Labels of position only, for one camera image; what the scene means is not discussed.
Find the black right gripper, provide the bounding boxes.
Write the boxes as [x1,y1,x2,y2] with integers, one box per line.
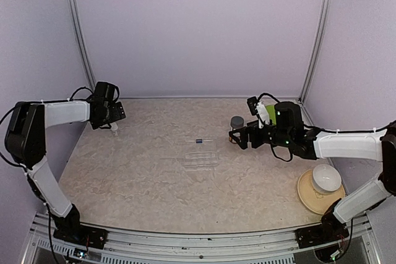
[230,119,293,149]

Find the orange grey-capped pill bottle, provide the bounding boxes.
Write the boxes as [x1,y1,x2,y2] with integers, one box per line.
[229,116,244,144]

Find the small white-capped pill bottle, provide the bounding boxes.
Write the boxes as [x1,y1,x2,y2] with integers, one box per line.
[110,122,118,136]

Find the clear plastic pill organizer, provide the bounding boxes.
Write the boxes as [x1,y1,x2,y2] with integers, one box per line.
[161,137,218,170]

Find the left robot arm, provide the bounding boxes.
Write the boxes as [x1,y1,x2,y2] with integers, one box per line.
[4,82,126,219]

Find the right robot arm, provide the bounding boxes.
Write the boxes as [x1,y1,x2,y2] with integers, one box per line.
[228,97,395,242]

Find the green plate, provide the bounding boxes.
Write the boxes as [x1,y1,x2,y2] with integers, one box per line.
[265,104,276,125]

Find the white bowl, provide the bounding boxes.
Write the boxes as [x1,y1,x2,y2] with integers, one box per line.
[312,164,342,194]

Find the beige plate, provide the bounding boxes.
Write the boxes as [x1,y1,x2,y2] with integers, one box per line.
[297,169,346,215]

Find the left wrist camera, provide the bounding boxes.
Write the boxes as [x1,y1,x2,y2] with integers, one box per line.
[109,101,126,123]

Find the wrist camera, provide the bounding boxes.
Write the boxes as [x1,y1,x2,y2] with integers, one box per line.
[247,96,272,129]
[109,101,126,123]

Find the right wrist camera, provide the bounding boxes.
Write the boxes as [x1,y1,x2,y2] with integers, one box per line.
[247,96,272,129]

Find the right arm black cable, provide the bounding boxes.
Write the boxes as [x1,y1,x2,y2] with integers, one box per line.
[270,146,295,163]

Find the left aluminium frame post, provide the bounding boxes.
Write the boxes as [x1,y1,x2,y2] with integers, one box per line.
[67,0,97,90]

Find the aluminium frame post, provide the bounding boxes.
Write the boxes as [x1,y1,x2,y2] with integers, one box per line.
[299,0,331,104]
[67,0,97,90]

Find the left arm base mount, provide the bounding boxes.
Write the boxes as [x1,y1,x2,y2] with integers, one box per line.
[53,220,108,250]

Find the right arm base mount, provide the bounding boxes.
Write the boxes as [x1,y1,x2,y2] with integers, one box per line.
[295,214,350,249]

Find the front aluminium rail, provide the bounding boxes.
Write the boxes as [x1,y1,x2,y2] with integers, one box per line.
[23,213,380,264]

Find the right aluminium frame post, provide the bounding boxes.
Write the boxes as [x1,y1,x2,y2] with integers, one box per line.
[299,0,331,104]

